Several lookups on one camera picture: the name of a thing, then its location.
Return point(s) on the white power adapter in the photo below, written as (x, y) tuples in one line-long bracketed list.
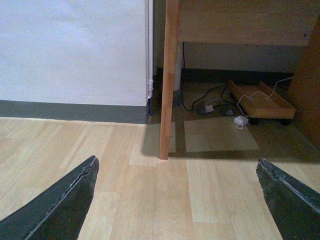
[(241, 120)]

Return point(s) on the white plug block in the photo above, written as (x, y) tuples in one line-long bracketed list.
[(209, 108)]

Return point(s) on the white wall pipe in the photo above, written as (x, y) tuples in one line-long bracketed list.
[(149, 48)]

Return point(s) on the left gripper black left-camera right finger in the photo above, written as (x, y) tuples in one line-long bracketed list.
[(294, 206)]

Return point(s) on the wooden wheeled stand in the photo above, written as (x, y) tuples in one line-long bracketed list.
[(260, 102)]

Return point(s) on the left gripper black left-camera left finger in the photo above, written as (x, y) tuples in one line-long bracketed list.
[(59, 212)]

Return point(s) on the wooden desk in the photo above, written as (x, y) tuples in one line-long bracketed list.
[(253, 22)]

